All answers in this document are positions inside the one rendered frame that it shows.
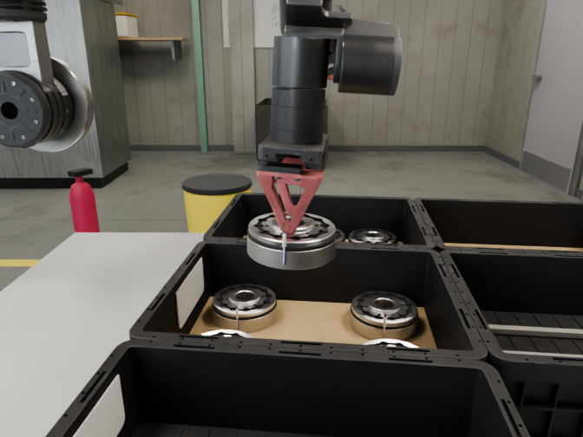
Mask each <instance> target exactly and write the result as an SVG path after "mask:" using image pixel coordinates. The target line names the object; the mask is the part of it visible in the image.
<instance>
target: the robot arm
mask: <svg viewBox="0 0 583 437"><path fill-rule="evenodd" d="M332 1H333V0H279V15H280V31H281V34H282V36H274V43H273V65H272V85H274V86H278V87H275V88H272V107H271V129H270V135H269V136H268V137H267V138H265V139H264V140H263V141H262V142H261V143H260V144H259V146H258V159H260V162H259V163H258V164H257V177H258V179H259V183H260V185H261V186H262V188H263V190H264V192H265V195H266V197H267V199H268V201H269V203H270V205H271V207H272V210H273V212H274V215H275V217H276V220H277V221H278V225H279V228H280V230H281V231H282V232H283V233H284V224H285V223H286V233H291V234H293V233H295V231H296V230H297V228H298V225H299V223H300V221H301V219H302V217H303V216H304V214H305V211H306V210H307V208H308V206H309V204H310V203H311V200H312V198H313V196H314V194H315V192H316V191H317V189H318V187H319V185H320V183H321V181H322V179H323V176H324V173H323V171H324V169H325V167H326V164H327V161H328V139H329V135H328V134H323V131H324V110H325V90H324V89H321V88H327V76H328V66H329V54H330V51H335V55H334V66H333V83H337V92H338V93H349V94H363V95H390V96H393V95H394V94H395V92H396V89H397V85H398V82H399V76H400V71H401V64H402V52H403V46H402V39H401V37H400V30H399V28H398V27H397V26H396V25H395V24H394V23H384V22H377V21H370V20H363V19H356V18H353V14H352V13H349V12H333V11H331V10H332ZM309 171H310V172H309ZM274 183H277V185H278V189H279V192H280V196H281V199H282V201H283V204H284V207H285V211H286V214H287V215H293V216H292V218H291V220H287V219H286V216H285V213H284V210H283V207H282V205H281V202H280V200H279V197H278V193H277V190H276V188H275V185H274ZM287 184H289V185H298V186H300V187H304V188H305V190H304V192H303V194H302V196H301V198H300V200H299V202H298V204H297V205H294V204H293V203H292V198H291V195H290V192H289V188H288V185H287Z"/></svg>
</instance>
